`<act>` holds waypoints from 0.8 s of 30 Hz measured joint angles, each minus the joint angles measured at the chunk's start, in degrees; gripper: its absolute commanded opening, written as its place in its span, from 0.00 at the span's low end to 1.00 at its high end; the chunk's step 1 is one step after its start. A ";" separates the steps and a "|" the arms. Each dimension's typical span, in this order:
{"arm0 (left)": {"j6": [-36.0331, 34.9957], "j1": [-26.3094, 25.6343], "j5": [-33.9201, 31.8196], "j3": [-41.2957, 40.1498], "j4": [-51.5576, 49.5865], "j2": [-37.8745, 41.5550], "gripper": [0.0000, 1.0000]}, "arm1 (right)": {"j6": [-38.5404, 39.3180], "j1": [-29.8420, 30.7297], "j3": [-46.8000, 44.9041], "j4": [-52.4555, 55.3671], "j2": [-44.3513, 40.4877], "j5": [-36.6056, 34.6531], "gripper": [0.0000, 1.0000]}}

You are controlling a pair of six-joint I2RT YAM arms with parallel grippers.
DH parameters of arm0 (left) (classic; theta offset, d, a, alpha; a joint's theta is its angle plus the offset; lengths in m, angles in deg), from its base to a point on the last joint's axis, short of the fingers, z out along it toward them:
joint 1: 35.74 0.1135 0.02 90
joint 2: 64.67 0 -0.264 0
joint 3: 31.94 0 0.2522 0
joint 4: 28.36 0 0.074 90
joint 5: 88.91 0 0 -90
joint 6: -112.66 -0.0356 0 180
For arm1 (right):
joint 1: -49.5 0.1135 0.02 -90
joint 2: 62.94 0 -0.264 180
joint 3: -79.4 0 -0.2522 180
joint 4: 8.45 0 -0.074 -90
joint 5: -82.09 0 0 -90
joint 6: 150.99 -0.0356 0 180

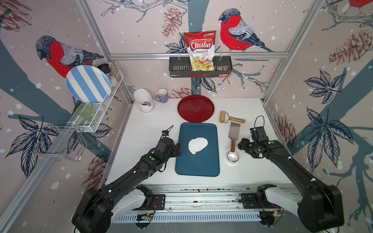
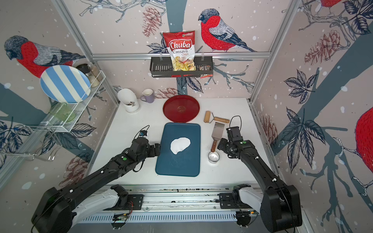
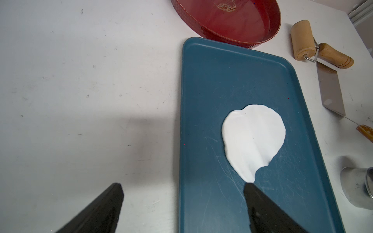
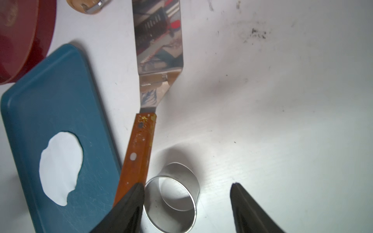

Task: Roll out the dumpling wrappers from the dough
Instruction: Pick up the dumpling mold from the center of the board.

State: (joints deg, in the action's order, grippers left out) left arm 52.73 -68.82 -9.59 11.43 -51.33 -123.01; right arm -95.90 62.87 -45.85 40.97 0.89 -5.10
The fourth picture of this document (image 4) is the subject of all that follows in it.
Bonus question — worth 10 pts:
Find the metal spatula wooden handle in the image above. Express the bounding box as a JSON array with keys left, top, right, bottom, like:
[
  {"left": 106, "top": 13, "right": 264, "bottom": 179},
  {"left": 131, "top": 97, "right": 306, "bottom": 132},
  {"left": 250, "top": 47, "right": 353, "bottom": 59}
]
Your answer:
[{"left": 114, "top": 1, "right": 184, "bottom": 204}]

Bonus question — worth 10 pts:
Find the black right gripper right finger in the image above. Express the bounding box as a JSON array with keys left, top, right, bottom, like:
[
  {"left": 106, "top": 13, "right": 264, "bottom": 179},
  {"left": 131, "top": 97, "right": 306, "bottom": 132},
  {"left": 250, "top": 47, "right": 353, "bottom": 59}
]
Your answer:
[{"left": 230, "top": 183, "right": 284, "bottom": 233}]

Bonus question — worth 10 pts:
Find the wooden dough roller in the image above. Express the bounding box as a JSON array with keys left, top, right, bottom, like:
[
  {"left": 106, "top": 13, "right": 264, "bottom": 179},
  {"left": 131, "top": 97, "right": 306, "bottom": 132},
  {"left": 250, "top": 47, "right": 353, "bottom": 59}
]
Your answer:
[{"left": 66, "top": 0, "right": 111, "bottom": 15}]

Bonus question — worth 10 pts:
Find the white dough piece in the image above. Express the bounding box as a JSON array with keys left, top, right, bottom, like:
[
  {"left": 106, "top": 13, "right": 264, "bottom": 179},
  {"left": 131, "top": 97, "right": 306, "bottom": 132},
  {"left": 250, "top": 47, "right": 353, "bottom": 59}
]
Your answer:
[{"left": 39, "top": 132, "right": 84, "bottom": 206}]

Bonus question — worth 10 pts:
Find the red round tray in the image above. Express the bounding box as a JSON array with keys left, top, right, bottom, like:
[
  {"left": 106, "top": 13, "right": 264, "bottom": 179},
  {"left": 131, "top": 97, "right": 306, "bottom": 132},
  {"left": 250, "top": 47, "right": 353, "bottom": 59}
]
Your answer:
[{"left": 1, "top": 0, "right": 57, "bottom": 84}]

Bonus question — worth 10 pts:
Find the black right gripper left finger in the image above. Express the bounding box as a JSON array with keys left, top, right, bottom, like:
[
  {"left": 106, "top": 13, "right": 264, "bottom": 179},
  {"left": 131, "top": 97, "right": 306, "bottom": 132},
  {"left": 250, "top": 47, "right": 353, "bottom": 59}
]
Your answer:
[{"left": 90, "top": 183, "right": 145, "bottom": 233}]

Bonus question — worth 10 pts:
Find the teal cutting board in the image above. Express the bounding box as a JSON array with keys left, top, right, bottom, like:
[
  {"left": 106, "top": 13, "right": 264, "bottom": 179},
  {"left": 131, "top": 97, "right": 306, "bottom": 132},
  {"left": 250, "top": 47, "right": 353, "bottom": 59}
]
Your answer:
[{"left": 1, "top": 44, "right": 120, "bottom": 233}]

